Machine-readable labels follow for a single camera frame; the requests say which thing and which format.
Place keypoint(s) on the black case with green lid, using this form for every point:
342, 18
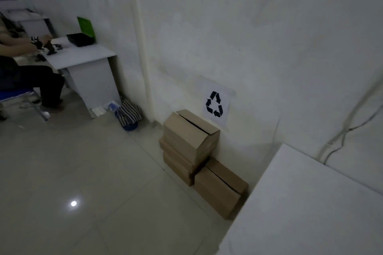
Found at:
79, 39

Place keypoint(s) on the white paper packet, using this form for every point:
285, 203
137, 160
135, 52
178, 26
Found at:
101, 110

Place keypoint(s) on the striped cloth bag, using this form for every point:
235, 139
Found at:
128, 111

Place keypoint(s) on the stack of boxes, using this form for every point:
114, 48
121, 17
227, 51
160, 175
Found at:
176, 156

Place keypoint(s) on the white vertical wall pipe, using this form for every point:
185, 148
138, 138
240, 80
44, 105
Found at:
140, 39

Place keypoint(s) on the small low cardboard box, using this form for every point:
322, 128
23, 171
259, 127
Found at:
215, 195

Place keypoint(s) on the white table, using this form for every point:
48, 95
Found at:
299, 204

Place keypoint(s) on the blue chair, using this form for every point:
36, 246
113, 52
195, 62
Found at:
15, 93

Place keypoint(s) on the white office desk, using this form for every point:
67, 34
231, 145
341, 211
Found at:
89, 84

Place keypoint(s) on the white recycling symbol sign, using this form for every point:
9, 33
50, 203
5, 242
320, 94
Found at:
226, 114

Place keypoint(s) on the black desk gadget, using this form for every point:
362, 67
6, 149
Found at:
49, 48

